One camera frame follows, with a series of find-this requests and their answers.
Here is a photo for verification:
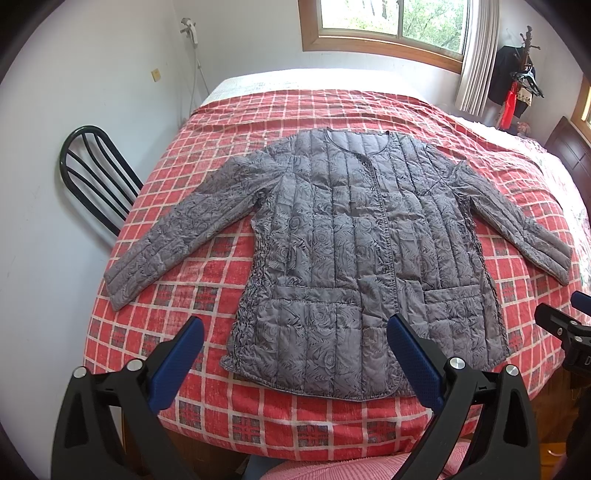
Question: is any grey quilted floral jacket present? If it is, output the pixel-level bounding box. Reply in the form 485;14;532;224
104;129;571;401

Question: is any pink sleeve left forearm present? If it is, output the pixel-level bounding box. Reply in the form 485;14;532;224
257;439;472;480

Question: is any dark wooden headboard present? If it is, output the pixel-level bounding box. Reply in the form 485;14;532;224
545;117;591;212

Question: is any wooden framed window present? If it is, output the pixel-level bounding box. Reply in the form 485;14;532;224
297;0;471;74
571;78;591;142

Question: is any red hanging bag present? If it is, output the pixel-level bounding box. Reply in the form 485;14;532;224
497;89;517;130

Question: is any black metal chair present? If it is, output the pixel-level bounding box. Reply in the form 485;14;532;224
58;125;143;236

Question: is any wooden coat rack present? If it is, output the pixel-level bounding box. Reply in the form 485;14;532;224
510;25;546;100

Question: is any white striped curtain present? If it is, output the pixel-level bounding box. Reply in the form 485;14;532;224
455;0;500;116

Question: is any white wall mounted device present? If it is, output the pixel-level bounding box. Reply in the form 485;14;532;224
180;17;198;47

